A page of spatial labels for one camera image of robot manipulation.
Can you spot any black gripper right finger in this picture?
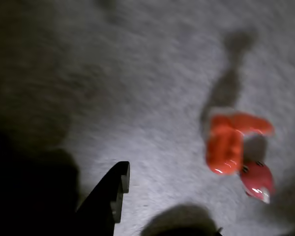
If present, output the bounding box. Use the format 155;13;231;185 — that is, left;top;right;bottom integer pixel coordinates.
159;226;223;236

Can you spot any gray carpet tile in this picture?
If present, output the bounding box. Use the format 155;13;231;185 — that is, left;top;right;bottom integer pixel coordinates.
0;0;295;236

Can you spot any orange shrimp sushi toy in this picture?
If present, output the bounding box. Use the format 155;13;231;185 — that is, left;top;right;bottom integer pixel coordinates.
205;112;276;205

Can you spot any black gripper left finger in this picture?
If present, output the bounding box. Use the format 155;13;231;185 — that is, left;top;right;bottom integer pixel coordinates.
62;161;131;236

